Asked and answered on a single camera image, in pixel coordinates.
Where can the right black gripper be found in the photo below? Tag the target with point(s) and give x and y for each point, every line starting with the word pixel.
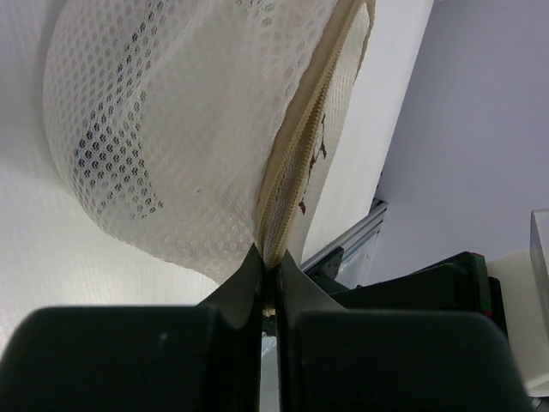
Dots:
pixel 458 284

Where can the white mesh laundry bag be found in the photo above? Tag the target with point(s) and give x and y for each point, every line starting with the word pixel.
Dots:
pixel 194 130

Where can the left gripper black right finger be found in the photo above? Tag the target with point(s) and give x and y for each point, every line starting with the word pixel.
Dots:
pixel 332 358

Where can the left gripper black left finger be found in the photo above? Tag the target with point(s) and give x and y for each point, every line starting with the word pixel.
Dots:
pixel 141 358

